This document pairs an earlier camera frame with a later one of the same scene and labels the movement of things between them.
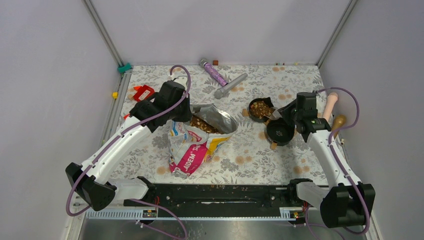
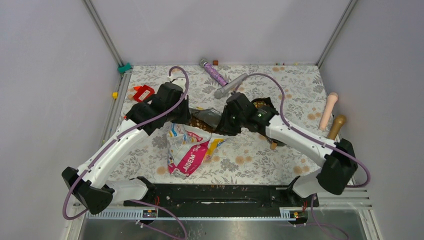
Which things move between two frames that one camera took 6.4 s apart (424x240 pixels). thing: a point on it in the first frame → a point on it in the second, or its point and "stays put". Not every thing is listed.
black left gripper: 188,114 stays put
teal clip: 122,69 stays put
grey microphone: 219,92 stays put
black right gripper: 285,110 → 224,126
